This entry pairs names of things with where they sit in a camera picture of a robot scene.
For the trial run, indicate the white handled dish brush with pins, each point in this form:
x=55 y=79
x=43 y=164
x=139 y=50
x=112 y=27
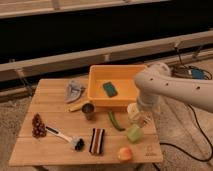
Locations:
x=77 y=144

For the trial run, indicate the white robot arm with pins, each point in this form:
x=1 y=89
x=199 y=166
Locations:
x=156 y=80

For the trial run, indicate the yellow plastic tray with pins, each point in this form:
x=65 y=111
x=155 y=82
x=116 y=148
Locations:
x=121 y=76

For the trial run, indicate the green sponge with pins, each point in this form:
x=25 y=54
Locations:
x=109 y=89

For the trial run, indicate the green chili pepper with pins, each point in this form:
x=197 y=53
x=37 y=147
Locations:
x=114 y=121

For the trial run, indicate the dark metal cup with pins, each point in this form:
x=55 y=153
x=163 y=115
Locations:
x=88 y=110

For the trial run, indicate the grey crumpled cloth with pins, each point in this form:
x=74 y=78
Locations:
x=74 y=91

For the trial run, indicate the wooden table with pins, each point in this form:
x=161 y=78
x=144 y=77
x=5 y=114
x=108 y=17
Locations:
x=48 y=102

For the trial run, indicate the orange peach fruit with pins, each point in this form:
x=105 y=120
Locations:
x=125 y=154

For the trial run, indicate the bunch of dark grapes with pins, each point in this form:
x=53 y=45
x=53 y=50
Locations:
x=38 y=127

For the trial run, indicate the blue power device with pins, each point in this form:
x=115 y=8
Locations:
x=189 y=73

